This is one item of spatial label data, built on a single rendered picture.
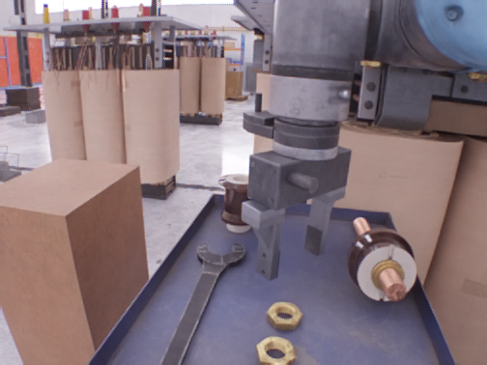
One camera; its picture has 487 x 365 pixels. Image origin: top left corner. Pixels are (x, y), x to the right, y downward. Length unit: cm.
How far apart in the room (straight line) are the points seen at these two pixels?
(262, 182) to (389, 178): 58
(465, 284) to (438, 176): 39
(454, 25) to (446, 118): 85
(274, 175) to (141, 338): 29
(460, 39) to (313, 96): 17
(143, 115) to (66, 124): 80
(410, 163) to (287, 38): 62
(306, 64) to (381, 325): 39
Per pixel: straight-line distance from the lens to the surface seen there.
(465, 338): 130
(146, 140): 280
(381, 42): 34
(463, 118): 107
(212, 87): 642
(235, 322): 50
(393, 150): 88
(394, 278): 49
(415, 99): 91
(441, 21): 21
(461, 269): 116
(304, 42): 33
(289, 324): 49
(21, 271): 94
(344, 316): 54
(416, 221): 97
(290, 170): 34
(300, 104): 34
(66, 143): 326
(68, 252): 80
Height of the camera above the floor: 123
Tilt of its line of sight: 20 degrees down
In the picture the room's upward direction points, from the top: 3 degrees clockwise
